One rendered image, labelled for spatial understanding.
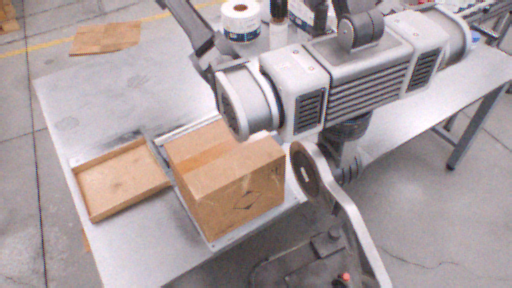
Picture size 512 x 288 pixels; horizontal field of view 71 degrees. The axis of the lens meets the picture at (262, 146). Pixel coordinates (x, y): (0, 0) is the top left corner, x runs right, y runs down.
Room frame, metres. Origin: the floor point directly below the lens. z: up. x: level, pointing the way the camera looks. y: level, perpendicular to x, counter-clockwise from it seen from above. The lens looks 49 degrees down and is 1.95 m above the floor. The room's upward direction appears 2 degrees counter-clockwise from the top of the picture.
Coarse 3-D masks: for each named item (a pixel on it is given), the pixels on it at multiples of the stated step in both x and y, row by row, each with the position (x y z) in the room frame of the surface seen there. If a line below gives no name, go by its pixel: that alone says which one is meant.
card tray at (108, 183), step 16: (128, 144) 0.98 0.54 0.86; (144, 144) 1.00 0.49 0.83; (96, 160) 0.91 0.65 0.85; (112, 160) 0.92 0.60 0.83; (128, 160) 0.92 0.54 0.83; (144, 160) 0.92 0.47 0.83; (80, 176) 0.85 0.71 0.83; (96, 176) 0.84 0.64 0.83; (112, 176) 0.84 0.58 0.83; (128, 176) 0.84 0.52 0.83; (144, 176) 0.84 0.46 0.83; (160, 176) 0.83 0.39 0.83; (80, 192) 0.76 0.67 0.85; (96, 192) 0.77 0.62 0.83; (112, 192) 0.77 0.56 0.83; (128, 192) 0.77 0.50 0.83; (144, 192) 0.74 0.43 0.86; (96, 208) 0.70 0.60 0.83; (112, 208) 0.68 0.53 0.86
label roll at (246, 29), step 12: (240, 0) 1.82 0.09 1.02; (252, 0) 1.82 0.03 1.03; (228, 12) 1.70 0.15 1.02; (240, 12) 1.70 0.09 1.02; (252, 12) 1.69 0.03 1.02; (228, 24) 1.67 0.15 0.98; (240, 24) 1.64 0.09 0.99; (252, 24) 1.66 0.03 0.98; (228, 36) 1.67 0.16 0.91; (240, 36) 1.64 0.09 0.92; (252, 36) 1.66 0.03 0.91
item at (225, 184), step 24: (168, 144) 0.74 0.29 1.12; (192, 144) 0.74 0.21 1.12; (216, 144) 0.74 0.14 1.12; (240, 144) 0.73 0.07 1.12; (264, 144) 0.73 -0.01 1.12; (192, 168) 0.65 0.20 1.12; (216, 168) 0.64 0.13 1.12; (240, 168) 0.64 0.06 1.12; (264, 168) 0.65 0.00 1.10; (192, 192) 0.56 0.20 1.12; (216, 192) 0.57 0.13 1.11; (240, 192) 0.61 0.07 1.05; (264, 192) 0.65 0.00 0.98; (216, 216) 0.56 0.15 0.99; (240, 216) 0.60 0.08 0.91
